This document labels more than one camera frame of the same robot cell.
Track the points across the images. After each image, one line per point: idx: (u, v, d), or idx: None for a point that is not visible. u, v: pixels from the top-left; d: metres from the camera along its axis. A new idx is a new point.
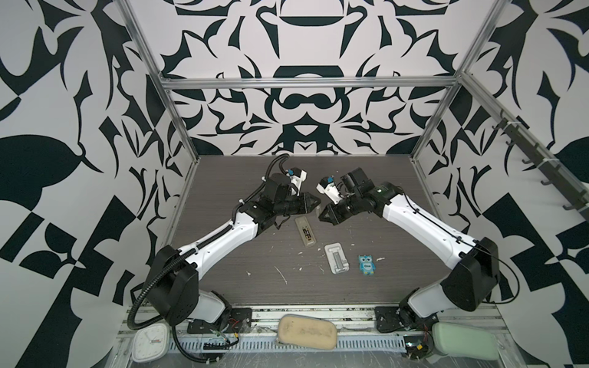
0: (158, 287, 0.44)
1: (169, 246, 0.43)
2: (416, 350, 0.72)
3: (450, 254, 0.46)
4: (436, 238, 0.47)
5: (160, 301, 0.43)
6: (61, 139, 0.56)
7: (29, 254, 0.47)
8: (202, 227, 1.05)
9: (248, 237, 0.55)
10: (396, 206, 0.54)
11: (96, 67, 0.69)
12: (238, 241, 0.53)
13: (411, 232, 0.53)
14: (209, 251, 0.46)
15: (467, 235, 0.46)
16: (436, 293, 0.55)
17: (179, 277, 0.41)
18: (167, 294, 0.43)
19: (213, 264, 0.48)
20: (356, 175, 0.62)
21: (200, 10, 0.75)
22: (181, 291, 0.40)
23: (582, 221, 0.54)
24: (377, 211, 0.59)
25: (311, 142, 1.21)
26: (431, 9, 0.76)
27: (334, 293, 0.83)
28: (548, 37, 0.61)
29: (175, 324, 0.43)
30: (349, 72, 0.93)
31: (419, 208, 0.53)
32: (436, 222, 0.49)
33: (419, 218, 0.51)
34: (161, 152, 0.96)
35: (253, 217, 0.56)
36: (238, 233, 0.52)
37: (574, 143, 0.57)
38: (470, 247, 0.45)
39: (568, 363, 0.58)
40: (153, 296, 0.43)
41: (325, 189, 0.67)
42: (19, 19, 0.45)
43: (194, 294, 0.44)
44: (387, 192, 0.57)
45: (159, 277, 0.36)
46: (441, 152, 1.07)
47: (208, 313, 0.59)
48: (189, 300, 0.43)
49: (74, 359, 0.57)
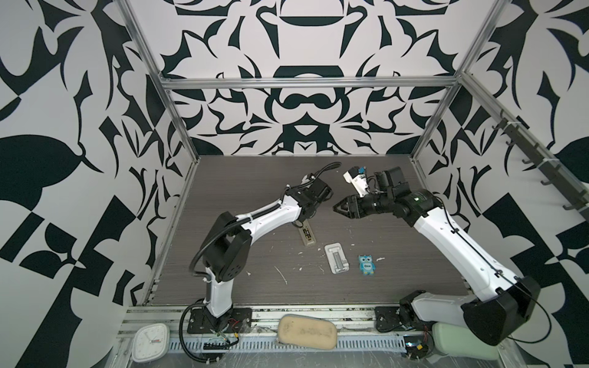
0: (215, 246, 0.50)
1: (226, 213, 0.50)
2: (416, 350, 0.72)
3: (485, 288, 0.42)
4: (471, 264, 0.44)
5: (214, 259, 0.49)
6: (61, 139, 0.56)
7: (29, 254, 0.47)
8: (202, 227, 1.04)
9: (291, 219, 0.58)
10: (432, 222, 0.49)
11: (96, 67, 0.69)
12: (281, 221, 0.57)
13: (441, 251, 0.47)
14: (261, 221, 0.52)
15: (508, 269, 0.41)
16: (452, 313, 0.53)
17: (235, 240, 0.47)
18: (222, 254, 0.49)
19: (262, 234, 0.53)
20: (393, 175, 0.57)
21: (200, 10, 0.75)
22: (233, 254, 0.47)
23: (582, 221, 0.54)
24: (409, 219, 0.53)
25: (311, 142, 1.21)
26: (431, 9, 0.76)
27: (333, 293, 0.83)
28: (548, 36, 0.61)
29: (226, 279, 0.49)
30: (349, 72, 0.93)
31: (459, 228, 0.48)
32: (475, 247, 0.45)
33: (457, 241, 0.46)
34: (161, 152, 0.97)
35: (298, 201, 0.61)
36: (286, 211, 0.57)
37: (574, 143, 0.57)
38: (509, 284, 0.40)
39: (568, 363, 0.58)
40: (209, 253, 0.50)
41: (353, 179, 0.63)
42: (20, 19, 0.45)
43: (245, 257, 0.49)
44: (424, 201, 0.52)
45: (215, 238, 0.49)
46: (441, 152, 1.07)
47: (218, 307, 0.61)
48: (238, 261, 0.48)
49: (74, 359, 0.57)
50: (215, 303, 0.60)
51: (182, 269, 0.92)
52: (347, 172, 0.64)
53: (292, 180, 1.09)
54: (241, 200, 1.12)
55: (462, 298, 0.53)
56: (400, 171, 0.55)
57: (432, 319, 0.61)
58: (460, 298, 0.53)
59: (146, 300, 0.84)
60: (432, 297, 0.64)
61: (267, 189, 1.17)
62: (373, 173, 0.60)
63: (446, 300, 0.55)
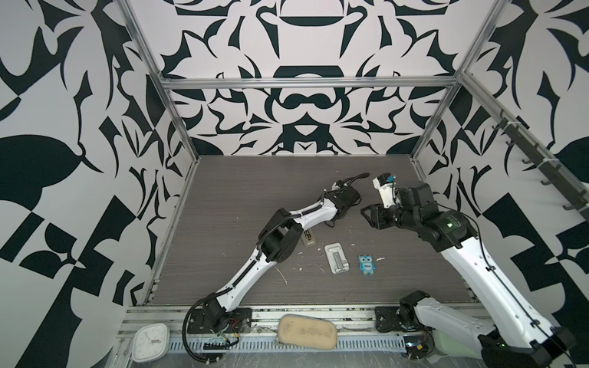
0: (274, 234, 0.64)
1: (284, 209, 0.63)
2: (416, 350, 0.72)
3: (520, 337, 0.39)
4: (505, 309, 0.40)
5: (271, 244, 0.63)
6: (61, 139, 0.56)
7: (29, 254, 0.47)
8: (202, 228, 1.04)
9: (330, 216, 0.73)
10: (466, 255, 0.44)
11: (96, 67, 0.69)
12: (323, 218, 0.69)
13: (472, 285, 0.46)
14: (307, 218, 0.64)
15: (546, 319, 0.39)
16: (462, 333, 0.52)
17: (291, 230, 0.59)
18: (278, 240, 0.63)
19: (308, 225, 0.64)
20: (420, 192, 0.51)
21: (200, 10, 0.75)
22: (287, 240, 0.61)
23: (582, 221, 0.54)
24: (436, 245, 0.47)
25: (311, 142, 1.21)
26: (431, 9, 0.76)
27: (334, 293, 0.83)
28: (548, 37, 0.61)
29: (281, 260, 0.62)
30: (349, 72, 0.93)
31: (495, 267, 0.43)
32: (509, 289, 0.41)
33: (491, 282, 0.42)
34: (161, 152, 0.97)
35: (334, 203, 0.73)
36: (327, 211, 0.70)
37: (574, 143, 0.57)
38: (544, 336, 0.38)
39: (568, 363, 0.58)
40: (268, 239, 0.64)
41: (383, 187, 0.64)
42: (20, 19, 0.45)
43: (294, 244, 0.61)
44: (458, 228, 0.46)
45: (274, 228, 0.63)
46: (441, 152, 1.07)
47: (240, 296, 0.66)
48: (288, 248, 0.60)
49: (75, 360, 0.57)
50: (235, 295, 0.64)
51: (182, 269, 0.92)
52: (376, 179, 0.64)
53: (315, 182, 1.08)
54: (242, 200, 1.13)
55: (478, 324, 0.52)
56: (429, 188, 0.49)
57: (434, 325, 0.60)
58: (475, 323, 0.52)
59: (146, 300, 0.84)
60: (440, 307, 0.61)
61: (267, 189, 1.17)
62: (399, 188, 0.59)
63: (459, 320, 0.54)
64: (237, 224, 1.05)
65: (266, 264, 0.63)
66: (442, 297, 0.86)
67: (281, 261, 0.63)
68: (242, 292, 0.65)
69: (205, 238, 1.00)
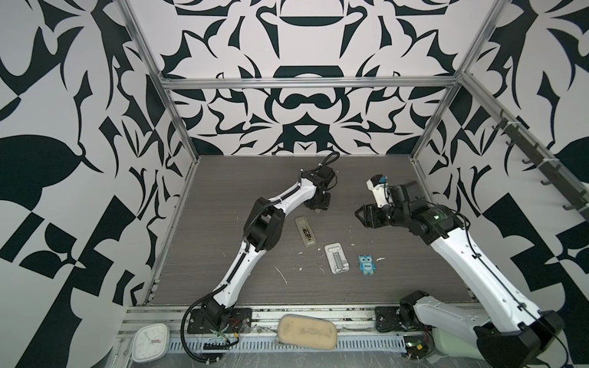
0: (258, 225, 0.64)
1: (262, 198, 0.63)
2: (416, 350, 0.72)
3: (508, 321, 0.40)
4: (493, 294, 0.42)
5: (258, 234, 0.63)
6: (60, 139, 0.55)
7: (29, 254, 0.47)
8: (202, 228, 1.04)
9: (310, 195, 0.73)
10: (453, 244, 0.46)
11: (96, 67, 0.69)
12: (304, 198, 0.70)
13: (459, 274, 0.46)
14: (288, 201, 0.65)
15: (531, 302, 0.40)
16: (459, 326, 0.52)
17: (274, 217, 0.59)
18: (263, 229, 0.63)
19: (289, 208, 0.64)
20: (409, 190, 0.54)
21: (200, 10, 0.75)
22: (274, 226, 0.61)
23: (582, 221, 0.54)
24: (425, 238, 0.50)
25: (311, 142, 1.21)
26: (431, 9, 0.76)
27: (335, 293, 0.83)
28: (548, 36, 0.61)
29: (270, 246, 0.63)
30: (349, 72, 0.93)
31: (481, 253, 0.45)
32: (495, 274, 0.43)
33: (478, 269, 0.43)
34: (161, 152, 0.97)
35: (313, 182, 0.73)
36: (305, 190, 0.70)
37: (574, 143, 0.57)
38: (531, 319, 0.39)
39: (568, 363, 0.58)
40: (253, 231, 0.64)
41: (375, 188, 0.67)
42: (20, 19, 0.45)
43: (279, 230, 0.62)
44: (445, 220, 0.49)
45: (257, 217, 0.63)
46: (441, 152, 1.07)
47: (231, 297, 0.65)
48: (274, 234, 0.61)
49: (74, 360, 0.57)
50: (231, 290, 0.65)
51: (182, 269, 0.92)
52: (370, 182, 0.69)
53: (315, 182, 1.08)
54: (242, 200, 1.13)
55: (474, 317, 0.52)
56: (416, 185, 0.53)
57: (433, 323, 0.61)
58: (471, 317, 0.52)
59: (146, 300, 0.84)
60: (438, 304, 0.62)
61: (267, 189, 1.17)
62: (391, 188, 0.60)
63: (456, 315, 0.55)
64: (238, 223, 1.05)
65: (255, 254, 0.63)
66: (442, 297, 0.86)
67: (271, 247, 0.64)
68: (238, 286, 0.66)
69: (205, 238, 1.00)
